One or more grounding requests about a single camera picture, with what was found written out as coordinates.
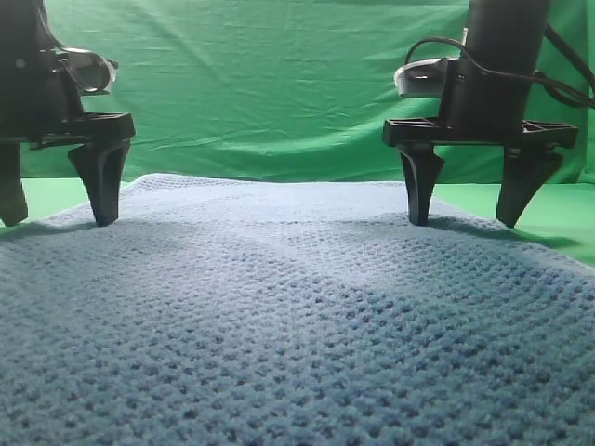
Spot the black camera cable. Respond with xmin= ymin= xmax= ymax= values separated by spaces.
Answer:
xmin=403 ymin=21 xmax=595 ymax=111

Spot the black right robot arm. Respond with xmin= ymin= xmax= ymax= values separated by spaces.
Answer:
xmin=70 ymin=1 xmax=575 ymax=226

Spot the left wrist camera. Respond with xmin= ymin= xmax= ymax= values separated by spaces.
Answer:
xmin=59 ymin=47 xmax=119 ymax=96

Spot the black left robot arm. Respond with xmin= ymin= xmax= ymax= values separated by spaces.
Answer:
xmin=1 ymin=1 xmax=136 ymax=227

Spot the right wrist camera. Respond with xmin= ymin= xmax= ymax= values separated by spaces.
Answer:
xmin=393 ymin=58 xmax=450 ymax=98

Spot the green backdrop cloth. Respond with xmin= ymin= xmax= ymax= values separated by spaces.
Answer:
xmin=20 ymin=0 xmax=595 ymax=185

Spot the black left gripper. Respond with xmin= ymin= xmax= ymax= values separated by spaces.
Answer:
xmin=0 ymin=49 xmax=136 ymax=227

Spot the blue waffle-weave towel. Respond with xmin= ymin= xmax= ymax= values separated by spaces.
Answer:
xmin=1 ymin=175 xmax=594 ymax=445

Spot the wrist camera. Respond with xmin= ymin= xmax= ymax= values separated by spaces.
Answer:
xmin=59 ymin=47 xmax=119 ymax=96
xmin=393 ymin=58 xmax=450 ymax=98

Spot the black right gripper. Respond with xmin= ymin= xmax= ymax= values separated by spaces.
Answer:
xmin=382 ymin=58 xmax=578 ymax=228

